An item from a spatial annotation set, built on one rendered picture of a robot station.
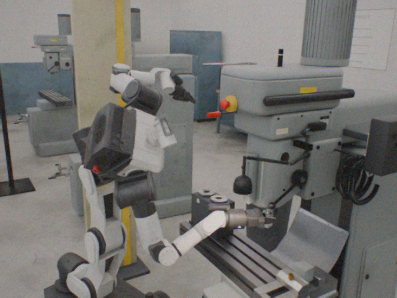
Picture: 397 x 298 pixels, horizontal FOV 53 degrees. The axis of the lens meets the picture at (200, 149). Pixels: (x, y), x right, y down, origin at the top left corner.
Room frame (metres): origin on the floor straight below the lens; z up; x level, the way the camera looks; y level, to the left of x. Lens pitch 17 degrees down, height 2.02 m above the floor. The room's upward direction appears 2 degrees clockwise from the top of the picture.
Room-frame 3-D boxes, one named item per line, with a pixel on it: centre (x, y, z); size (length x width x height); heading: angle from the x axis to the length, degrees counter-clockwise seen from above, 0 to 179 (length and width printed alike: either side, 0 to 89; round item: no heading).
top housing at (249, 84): (1.59, -0.31, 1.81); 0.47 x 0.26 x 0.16; 122
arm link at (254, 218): (1.57, -0.21, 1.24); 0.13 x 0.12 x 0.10; 9
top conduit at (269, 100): (1.47, -0.41, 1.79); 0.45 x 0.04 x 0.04; 122
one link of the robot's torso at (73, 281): (1.87, 0.58, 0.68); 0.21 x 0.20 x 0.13; 49
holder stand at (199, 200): (1.94, -0.07, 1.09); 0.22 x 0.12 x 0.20; 39
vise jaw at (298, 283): (1.35, -0.38, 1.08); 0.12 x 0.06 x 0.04; 31
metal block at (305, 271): (1.38, -0.42, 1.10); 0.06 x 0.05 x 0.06; 31
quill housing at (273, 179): (1.58, -0.31, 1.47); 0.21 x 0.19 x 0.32; 32
